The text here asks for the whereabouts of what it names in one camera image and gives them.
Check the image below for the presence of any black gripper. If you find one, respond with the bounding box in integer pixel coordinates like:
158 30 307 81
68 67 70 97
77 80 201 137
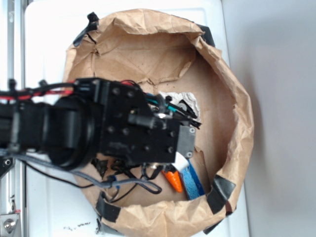
74 78 201 171

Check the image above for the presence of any orange plastic toy carrot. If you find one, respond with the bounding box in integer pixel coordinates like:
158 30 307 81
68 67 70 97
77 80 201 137
162 171 183 193

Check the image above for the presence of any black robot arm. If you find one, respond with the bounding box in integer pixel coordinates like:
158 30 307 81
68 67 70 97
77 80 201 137
0 78 200 170

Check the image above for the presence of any crumpled white paper towel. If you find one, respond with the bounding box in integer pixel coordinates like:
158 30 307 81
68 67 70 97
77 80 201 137
159 91 201 122

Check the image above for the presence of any blue sponge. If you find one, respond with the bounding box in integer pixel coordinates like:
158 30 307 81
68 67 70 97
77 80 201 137
180 161 205 200

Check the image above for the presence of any brown paper bag bin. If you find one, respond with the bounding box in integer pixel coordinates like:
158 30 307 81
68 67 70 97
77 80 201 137
63 9 254 237

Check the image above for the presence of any white plastic tray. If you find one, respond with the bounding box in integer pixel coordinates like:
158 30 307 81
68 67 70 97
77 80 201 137
24 0 250 237

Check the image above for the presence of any grey braided cable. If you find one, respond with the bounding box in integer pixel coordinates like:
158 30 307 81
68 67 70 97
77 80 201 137
14 154 163 195

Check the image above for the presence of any red and black wire bundle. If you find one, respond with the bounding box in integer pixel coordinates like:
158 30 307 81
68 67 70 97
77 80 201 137
0 79 139 102

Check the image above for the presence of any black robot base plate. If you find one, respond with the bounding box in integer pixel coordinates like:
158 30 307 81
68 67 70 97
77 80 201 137
0 149 15 179

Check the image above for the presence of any aluminium frame rail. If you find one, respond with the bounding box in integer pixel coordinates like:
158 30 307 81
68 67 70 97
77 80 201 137
0 0 28 237

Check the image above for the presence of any metal corner bracket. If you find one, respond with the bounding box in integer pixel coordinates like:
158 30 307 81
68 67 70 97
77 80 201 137
0 213 20 237

